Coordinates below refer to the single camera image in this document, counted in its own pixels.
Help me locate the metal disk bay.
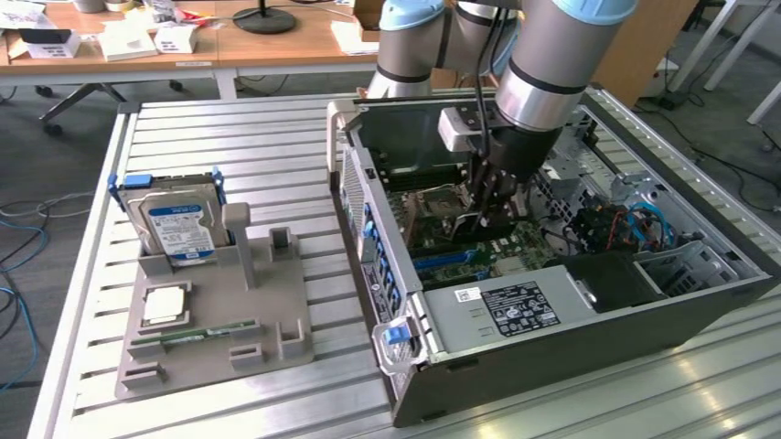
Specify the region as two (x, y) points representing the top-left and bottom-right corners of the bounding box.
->
(632, 241), (743, 298)

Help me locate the CPU socket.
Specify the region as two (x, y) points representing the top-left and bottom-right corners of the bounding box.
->
(417, 185), (471, 216)

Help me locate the hard disk with blue caddy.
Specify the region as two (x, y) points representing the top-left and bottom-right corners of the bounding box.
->
(106, 166), (233, 269)

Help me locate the metal drive cage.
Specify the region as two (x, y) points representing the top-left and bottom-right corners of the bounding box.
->
(535, 136), (617, 220)

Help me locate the blue expansion slot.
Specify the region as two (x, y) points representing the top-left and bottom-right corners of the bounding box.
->
(413, 249), (483, 272)

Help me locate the silver CPU chip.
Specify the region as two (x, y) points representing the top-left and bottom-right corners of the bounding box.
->
(140, 286), (192, 327)

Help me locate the green graphics card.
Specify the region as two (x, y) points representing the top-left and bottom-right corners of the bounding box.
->
(401, 189), (523, 248)

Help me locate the flat white box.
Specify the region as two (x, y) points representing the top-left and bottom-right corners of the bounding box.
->
(98, 20), (161, 63)

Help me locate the white table frame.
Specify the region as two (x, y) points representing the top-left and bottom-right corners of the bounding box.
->
(667, 0), (781, 125)

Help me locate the white labelled box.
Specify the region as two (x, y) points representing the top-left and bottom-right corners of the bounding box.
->
(153, 25), (200, 55)

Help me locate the blue floor cable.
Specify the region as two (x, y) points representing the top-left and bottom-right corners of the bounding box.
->
(0, 218), (47, 392)

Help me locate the black chair base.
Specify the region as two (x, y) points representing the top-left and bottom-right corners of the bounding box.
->
(35, 80), (133, 136)

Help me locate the black open PC case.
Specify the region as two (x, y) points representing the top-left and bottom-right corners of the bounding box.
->
(325, 81), (781, 429)

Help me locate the wooden top desk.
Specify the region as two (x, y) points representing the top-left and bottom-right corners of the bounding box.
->
(216, 0), (553, 88)
(0, 0), (220, 87)

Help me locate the white paper stack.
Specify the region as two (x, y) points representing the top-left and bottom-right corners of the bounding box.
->
(330, 20), (380, 56)

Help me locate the black monitor stand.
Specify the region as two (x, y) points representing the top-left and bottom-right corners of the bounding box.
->
(230, 0), (298, 34)

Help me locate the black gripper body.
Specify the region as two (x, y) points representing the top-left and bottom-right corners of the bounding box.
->
(487, 123), (565, 185)

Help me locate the grey parts rack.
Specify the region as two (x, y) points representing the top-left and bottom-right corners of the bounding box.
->
(114, 202), (318, 402)

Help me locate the green RAM stick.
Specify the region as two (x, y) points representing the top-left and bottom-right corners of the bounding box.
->
(130, 319), (261, 348)

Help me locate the long black expansion slot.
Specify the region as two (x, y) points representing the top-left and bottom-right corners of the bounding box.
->
(407, 241), (471, 258)

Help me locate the black RAM slot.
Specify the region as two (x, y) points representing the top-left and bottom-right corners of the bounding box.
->
(381, 165), (461, 183)
(386, 173), (468, 192)

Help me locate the blue wire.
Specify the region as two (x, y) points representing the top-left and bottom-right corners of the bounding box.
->
(627, 200), (675, 253)

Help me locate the grey floor cable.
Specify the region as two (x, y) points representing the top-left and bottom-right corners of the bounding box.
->
(0, 190), (91, 220)

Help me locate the green motherboard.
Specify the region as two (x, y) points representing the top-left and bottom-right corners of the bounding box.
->
(364, 155), (560, 290)

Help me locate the white box with black lid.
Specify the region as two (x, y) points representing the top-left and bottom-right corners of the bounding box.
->
(15, 27), (81, 59)

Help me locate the black and red wire bundle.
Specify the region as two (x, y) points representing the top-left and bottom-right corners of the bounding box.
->
(569, 203), (632, 255)

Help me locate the grey power supply unit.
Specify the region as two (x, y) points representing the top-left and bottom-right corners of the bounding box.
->
(419, 264), (596, 356)

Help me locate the black camera cable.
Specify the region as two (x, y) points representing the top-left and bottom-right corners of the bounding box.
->
(473, 0), (520, 159)

